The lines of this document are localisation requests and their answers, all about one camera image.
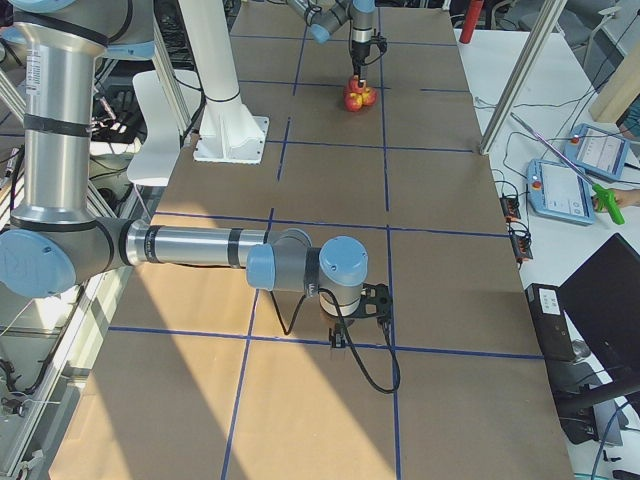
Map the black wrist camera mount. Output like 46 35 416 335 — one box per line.
353 283 393 322
370 30 387 55

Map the black laptop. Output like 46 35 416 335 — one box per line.
560 233 639 379

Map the red cylinder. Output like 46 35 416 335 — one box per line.
459 0 484 44

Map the blue teach pendant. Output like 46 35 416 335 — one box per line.
526 159 595 226
564 123 630 181

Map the blue teach pendant far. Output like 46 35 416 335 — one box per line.
564 123 630 181

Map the orange black usb hub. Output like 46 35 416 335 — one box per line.
499 195 521 222

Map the red yellow apple far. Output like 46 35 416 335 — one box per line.
361 87 377 107

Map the blue teach pendant near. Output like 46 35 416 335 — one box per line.
526 159 595 226

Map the white camera pillar with base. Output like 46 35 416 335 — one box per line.
179 0 269 165

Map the white chair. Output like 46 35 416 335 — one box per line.
127 71 182 187

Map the red yellow apple near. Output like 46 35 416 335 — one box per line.
343 92 364 113

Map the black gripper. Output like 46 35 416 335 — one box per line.
349 40 371 73
323 312 355 337

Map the black box device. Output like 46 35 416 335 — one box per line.
525 283 575 362

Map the aluminium frame post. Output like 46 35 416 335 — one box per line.
479 0 567 155

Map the carried red yellow apple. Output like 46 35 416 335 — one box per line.
346 75 367 94

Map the silver grabber stick green handle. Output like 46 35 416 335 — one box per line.
510 113 625 225

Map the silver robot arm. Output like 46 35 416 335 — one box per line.
285 0 375 81
1 1 371 325

